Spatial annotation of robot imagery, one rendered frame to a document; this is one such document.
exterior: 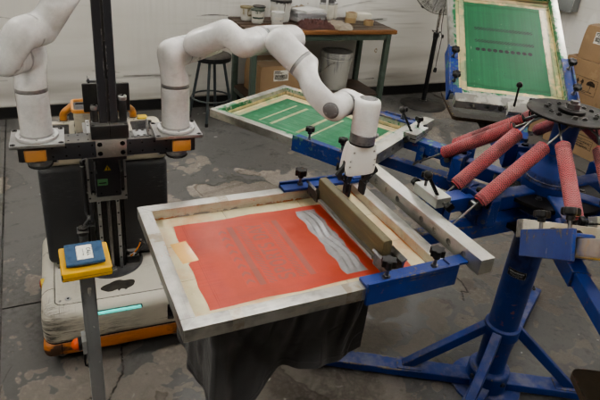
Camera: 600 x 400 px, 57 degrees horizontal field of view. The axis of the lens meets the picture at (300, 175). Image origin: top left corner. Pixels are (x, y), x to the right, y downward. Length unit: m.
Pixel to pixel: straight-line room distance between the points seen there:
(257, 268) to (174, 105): 0.65
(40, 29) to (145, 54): 3.60
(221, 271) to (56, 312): 1.15
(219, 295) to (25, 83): 0.87
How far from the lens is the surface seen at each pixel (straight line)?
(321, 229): 1.76
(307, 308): 1.43
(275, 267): 1.58
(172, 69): 1.86
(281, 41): 1.62
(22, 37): 1.71
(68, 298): 2.61
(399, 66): 6.45
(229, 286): 1.50
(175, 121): 1.92
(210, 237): 1.69
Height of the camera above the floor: 1.88
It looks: 26 degrees down
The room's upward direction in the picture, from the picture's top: 6 degrees clockwise
